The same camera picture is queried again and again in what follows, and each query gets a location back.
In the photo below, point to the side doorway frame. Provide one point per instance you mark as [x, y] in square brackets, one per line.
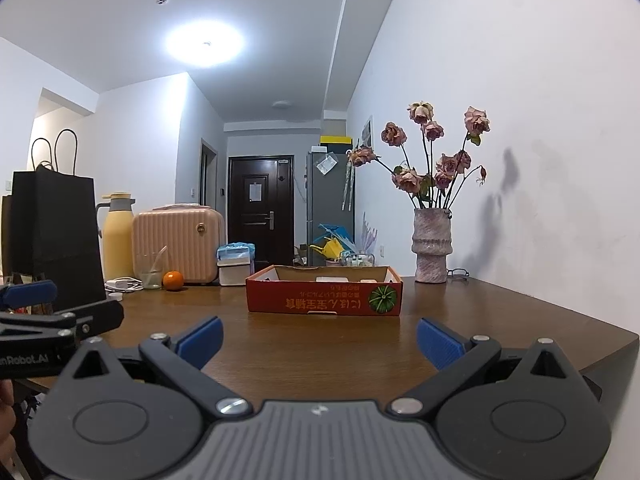
[203, 170]

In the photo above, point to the pink textured vase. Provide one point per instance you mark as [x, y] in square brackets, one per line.
[431, 247]

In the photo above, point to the black eyeglasses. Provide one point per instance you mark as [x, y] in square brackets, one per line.
[457, 273]

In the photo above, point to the yellow box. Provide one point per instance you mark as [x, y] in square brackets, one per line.
[336, 141]

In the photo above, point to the paper notice on door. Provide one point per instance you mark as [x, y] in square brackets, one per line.
[255, 192]

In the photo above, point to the red cardboard box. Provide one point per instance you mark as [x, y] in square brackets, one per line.
[320, 300]

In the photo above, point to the small ceiling lamp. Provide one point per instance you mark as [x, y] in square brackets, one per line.
[282, 104]

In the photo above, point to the pink ribbed suitcase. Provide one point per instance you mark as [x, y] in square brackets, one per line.
[175, 245]

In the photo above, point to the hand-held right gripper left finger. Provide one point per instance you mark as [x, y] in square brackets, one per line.
[200, 342]

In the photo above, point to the dark brown entrance door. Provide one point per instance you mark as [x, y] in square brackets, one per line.
[280, 210]

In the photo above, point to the purple decorative plant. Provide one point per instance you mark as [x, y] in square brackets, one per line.
[368, 235]

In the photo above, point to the dried pink rose bouquet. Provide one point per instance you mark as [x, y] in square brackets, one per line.
[447, 165]

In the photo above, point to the orange fruit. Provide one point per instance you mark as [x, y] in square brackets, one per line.
[173, 280]

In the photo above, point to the glass cup with straw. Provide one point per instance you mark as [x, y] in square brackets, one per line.
[150, 277]

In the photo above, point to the round ceiling light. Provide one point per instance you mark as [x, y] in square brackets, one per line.
[205, 43]

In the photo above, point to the yellow thermos jug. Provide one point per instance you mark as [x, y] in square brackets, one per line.
[117, 240]

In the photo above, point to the black paper bag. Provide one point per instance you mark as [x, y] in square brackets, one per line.
[55, 230]

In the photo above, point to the yellow watering can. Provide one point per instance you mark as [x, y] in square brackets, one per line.
[327, 249]

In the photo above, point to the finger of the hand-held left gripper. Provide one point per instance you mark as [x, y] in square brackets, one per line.
[100, 317]
[30, 292]

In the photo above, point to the white storage box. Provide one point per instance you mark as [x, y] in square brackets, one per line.
[234, 274]

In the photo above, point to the paper sheet on refrigerator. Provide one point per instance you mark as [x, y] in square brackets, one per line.
[326, 165]

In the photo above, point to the blue folded stool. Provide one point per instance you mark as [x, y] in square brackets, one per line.
[334, 231]

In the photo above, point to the white folded umbrella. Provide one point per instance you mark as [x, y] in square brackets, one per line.
[348, 185]

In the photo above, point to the person's left hand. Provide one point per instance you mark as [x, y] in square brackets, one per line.
[5, 410]

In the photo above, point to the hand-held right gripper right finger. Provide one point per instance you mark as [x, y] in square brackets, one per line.
[440, 342]

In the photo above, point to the framed wall picture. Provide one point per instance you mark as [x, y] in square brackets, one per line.
[367, 131]

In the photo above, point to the grey refrigerator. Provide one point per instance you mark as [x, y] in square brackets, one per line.
[325, 200]

